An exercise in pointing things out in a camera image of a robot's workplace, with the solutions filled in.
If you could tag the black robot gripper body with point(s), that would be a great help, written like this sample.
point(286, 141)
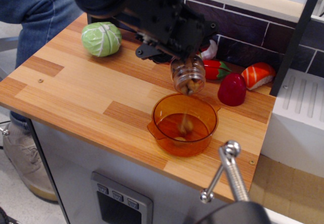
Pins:
point(168, 29)

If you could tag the clear almond jar red label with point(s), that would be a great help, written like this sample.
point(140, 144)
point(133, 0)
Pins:
point(188, 76)

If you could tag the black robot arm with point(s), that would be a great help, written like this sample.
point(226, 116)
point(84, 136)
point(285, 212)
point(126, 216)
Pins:
point(103, 9)

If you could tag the orange transparent plastic pot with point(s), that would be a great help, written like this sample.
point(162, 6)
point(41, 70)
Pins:
point(163, 126)

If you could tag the almonds in pot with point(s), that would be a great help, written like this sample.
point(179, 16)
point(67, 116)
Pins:
point(185, 127)

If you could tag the toy ice cream cone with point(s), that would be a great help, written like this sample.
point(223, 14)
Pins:
point(210, 52)

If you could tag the red toy chili pepper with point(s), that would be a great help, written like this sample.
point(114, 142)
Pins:
point(215, 70)

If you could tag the green toy cabbage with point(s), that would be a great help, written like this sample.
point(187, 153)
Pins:
point(101, 39)

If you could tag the red toy strawberry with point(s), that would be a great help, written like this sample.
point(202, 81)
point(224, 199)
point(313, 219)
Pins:
point(232, 90)

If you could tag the toy salmon sushi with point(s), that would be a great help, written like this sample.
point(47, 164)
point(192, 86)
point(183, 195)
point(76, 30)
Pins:
point(258, 74)

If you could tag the person leg in blue jeans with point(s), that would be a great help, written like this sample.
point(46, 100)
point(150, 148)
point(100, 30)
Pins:
point(41, 21)

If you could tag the white ribbed toy sink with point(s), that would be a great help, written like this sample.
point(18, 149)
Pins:
point(300, 98)

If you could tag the grey oven control panel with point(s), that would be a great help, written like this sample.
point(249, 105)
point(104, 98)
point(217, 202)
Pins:
point(120, 204)

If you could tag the beige sneaker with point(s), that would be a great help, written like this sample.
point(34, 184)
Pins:
point(21, 150)

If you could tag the black metal shelf post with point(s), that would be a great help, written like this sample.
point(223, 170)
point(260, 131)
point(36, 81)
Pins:
point(293, 46)

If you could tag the metal clamp screw handle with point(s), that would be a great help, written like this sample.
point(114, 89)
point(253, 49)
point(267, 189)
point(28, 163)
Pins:
point(228, 153)

